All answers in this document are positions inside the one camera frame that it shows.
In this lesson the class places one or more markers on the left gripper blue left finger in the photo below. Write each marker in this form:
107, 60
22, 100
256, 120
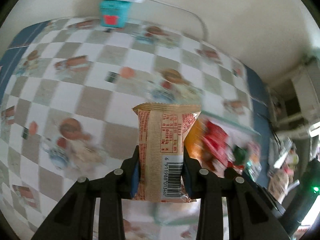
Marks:
135, 180

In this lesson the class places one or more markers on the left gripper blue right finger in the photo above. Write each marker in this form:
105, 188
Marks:
186, 177

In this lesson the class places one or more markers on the orange bread snack packet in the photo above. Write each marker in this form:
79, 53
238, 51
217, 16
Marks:
162, 130

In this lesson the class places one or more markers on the orange yellow snack packet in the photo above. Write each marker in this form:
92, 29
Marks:
194, 144

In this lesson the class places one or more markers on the plastic bag with bread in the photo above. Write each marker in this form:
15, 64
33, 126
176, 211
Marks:
278, 185

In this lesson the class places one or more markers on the red snack packet front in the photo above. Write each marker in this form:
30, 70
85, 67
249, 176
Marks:
215, 140

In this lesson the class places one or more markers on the dark green snack packet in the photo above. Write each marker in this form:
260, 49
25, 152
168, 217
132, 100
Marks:
241, 155

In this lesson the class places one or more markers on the white shelf cabinet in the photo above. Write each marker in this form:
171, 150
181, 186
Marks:
294, 99

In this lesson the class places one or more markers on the patterned checkered tablecloth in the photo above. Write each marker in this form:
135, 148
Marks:
68, 88

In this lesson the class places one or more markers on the teal toy box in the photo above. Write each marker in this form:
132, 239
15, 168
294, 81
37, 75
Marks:
114, 13

